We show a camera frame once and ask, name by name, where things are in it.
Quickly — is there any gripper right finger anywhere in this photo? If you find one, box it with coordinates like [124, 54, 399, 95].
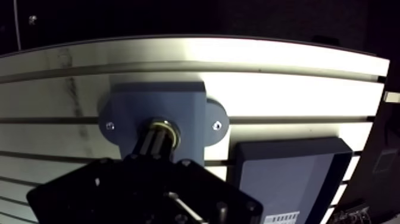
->
[157, 129, 264, 224]

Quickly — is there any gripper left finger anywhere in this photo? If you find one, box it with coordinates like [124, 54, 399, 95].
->
[26, 126, 177, 224]

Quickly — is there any steel bearing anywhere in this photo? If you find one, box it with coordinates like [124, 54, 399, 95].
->
[146, 117, 182, 148]

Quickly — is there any dark blue-grey housing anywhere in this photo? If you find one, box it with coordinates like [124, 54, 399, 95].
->
[98, 81, 231, 167]

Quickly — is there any dark blue-grey tray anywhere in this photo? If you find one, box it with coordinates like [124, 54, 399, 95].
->
[232, 136, 354, 224]

